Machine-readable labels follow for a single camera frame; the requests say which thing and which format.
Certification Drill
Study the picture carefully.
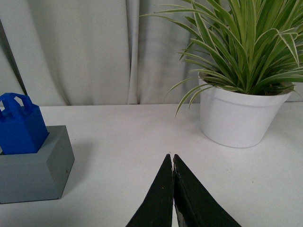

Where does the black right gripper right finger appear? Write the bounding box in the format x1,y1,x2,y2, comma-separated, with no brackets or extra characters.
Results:
173,154,240,227

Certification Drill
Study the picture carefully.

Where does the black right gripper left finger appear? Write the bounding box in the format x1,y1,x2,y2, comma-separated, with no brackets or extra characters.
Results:
127,154,174,227

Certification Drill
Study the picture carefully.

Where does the blue handled insert part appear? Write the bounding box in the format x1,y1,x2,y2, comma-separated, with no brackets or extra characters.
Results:
0,93,49,155

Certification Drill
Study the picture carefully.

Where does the gray cube base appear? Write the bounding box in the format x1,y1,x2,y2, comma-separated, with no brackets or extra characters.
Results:
0,125,75,204

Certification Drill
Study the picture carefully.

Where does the white plant pot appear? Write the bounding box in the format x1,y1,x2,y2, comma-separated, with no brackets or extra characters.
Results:
198,72,291,148

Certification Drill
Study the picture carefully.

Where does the green spider plant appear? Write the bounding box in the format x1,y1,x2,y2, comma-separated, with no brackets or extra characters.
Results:
151,0,303,105

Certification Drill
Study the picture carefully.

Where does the white curtain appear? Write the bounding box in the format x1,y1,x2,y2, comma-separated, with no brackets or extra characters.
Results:
0,0,303,106

